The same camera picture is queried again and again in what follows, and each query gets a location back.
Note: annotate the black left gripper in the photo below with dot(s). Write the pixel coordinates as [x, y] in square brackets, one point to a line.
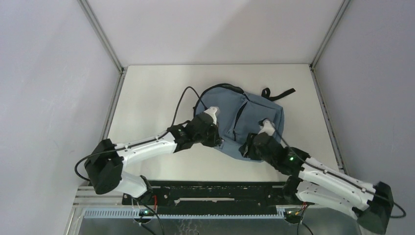
[216, 140]

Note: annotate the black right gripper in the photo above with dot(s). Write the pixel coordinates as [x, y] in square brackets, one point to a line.
[245, 148]

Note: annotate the blue student backpack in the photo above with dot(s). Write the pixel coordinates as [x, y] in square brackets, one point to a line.
[240, 115]

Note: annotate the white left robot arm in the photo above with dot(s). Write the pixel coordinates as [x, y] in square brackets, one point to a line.
[106, 166]

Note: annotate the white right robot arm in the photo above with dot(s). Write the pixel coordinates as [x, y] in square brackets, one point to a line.
[312, 182]

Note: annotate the right aluminium corner post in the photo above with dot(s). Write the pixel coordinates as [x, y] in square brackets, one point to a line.
[333, 26]

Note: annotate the aluminium corner post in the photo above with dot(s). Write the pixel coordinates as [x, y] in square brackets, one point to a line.
[103, 38]
[333, 26]

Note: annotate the left aluminium corner post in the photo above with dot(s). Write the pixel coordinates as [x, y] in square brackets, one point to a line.
[103, 38]

